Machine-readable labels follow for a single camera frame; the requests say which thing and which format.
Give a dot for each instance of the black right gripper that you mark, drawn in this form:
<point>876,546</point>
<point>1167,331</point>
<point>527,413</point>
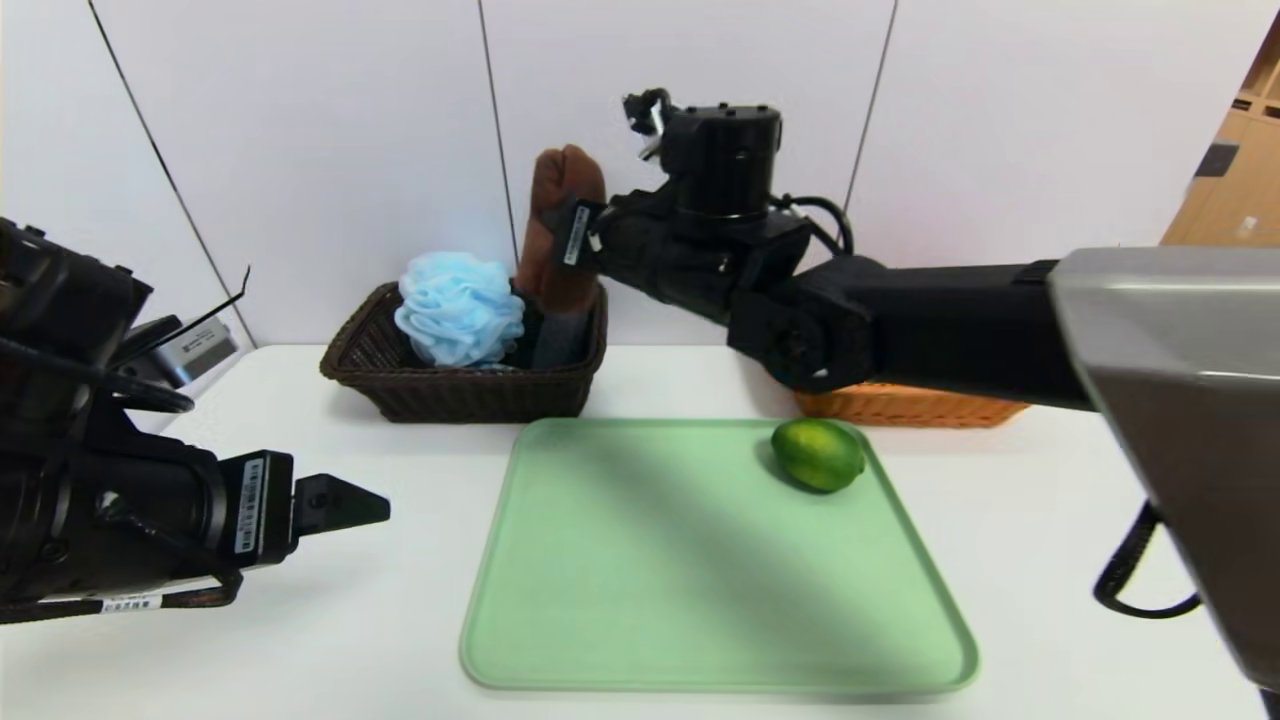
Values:
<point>577,234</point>

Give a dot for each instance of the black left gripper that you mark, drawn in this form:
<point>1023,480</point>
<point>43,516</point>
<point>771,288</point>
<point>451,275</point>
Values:
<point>262,503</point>

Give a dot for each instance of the brown towel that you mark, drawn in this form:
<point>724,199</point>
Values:
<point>560,200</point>

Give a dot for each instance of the grey towel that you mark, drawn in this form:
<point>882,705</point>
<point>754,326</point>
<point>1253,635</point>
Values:
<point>562,340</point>

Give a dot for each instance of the light blue bath loofah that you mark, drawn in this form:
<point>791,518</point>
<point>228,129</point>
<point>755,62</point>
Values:
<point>460,310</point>

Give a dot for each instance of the green lime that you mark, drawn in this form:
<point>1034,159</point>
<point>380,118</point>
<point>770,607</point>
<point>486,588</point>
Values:
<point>818,455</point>

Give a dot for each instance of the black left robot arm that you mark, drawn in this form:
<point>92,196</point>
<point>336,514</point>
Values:
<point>90,480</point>

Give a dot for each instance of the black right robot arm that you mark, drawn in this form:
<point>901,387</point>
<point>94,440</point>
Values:
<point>900,320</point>

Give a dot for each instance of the dark brown wicker basket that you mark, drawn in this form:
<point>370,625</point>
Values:
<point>450,395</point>

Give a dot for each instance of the orange wicker basket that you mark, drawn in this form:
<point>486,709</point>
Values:
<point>900,405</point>

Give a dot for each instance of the light green plastic tray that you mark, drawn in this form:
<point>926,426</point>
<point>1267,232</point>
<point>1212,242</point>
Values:
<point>650,580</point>

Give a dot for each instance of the grey cabinet sign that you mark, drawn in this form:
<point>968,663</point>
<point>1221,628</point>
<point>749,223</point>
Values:
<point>1217,160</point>

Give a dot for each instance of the light wooden cabinet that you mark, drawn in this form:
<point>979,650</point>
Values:
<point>1225,200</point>

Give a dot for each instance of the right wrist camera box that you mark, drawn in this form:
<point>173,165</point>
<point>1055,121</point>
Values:
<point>648,115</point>

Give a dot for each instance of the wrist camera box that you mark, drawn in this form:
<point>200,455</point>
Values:
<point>648,115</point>
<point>195,350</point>

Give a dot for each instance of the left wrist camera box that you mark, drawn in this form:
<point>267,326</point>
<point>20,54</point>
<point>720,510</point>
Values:
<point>195,350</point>

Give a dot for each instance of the white wall switch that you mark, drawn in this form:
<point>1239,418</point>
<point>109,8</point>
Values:
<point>1247,226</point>

